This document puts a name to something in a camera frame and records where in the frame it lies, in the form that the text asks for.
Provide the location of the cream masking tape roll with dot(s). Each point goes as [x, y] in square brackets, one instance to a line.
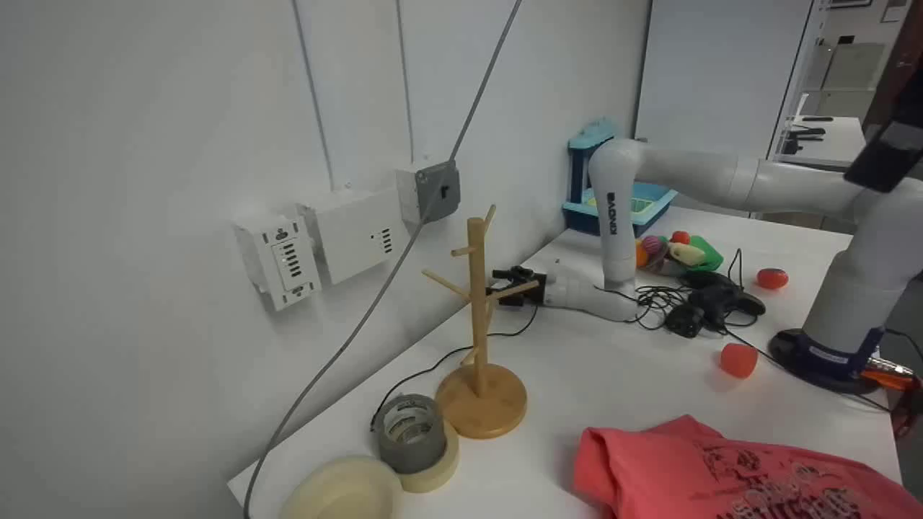
[440, 478]

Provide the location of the orange tool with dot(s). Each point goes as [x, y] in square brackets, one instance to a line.
[889, 377]

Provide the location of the black game controller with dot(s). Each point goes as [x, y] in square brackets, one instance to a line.
[721, 302]

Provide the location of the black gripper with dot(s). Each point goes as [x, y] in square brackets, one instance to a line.
[889, 154]

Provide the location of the white arm with blue base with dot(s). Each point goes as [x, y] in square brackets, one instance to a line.
[616, 213]

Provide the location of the purple and orange toy fruit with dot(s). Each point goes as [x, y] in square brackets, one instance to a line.
[651, 252]

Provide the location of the cream plastic bowl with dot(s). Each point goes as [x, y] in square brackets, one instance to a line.
[336, 495]

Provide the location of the white wall box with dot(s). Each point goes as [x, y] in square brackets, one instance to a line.
[355, 234]

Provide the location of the wooden mug tree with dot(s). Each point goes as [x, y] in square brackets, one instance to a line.
[479, 399]

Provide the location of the blue plastic stand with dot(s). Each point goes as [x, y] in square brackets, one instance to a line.
[581, 168]

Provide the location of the white wall conduit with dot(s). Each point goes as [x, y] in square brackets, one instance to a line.
[406, 82]
[312, 96]

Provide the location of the green toy vegetable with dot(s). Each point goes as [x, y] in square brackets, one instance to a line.
[704, 255]

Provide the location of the small red toy piece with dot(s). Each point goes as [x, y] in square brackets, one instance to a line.
[682, 234]

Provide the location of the white background desk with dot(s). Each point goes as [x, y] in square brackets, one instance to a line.
[830, 145]

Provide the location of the red toy block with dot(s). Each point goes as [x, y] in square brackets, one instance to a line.
[739, 358]

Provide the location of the teal plastic tray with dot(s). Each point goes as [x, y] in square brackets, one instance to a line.
[651, 204]

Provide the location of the white wall socket outlet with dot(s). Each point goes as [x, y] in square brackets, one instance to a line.
[284, 262]

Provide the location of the small black camera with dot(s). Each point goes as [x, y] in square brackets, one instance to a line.
[519, 289]

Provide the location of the red toy ball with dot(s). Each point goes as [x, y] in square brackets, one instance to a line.
[772, 278]

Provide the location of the grey junction box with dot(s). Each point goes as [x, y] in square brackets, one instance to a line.
[433, 191]

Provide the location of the pink printed shirt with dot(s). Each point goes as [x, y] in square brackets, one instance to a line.
[674, 472]

